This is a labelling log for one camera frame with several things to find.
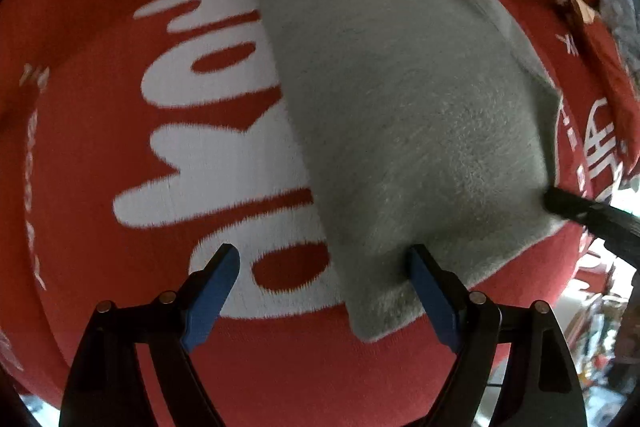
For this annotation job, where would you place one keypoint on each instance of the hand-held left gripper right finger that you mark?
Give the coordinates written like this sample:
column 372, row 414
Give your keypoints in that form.
column 437, row 307

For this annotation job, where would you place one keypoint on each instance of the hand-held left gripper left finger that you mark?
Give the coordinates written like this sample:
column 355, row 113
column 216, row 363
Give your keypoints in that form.
column 210, row 302

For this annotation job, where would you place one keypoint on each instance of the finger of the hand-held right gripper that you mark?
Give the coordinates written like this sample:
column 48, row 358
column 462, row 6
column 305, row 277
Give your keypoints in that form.
column 590, row 217

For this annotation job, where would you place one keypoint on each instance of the small grey fleece garment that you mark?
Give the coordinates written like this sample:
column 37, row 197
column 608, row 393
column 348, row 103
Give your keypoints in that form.
column 400, row 107

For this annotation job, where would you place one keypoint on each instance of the red printed blanket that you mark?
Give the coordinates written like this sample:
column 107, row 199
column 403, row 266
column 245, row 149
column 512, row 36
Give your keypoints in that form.
column 150, row 207

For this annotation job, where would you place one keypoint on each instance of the long red packet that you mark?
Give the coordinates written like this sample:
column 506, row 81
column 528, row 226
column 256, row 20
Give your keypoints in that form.
column 607, row 57

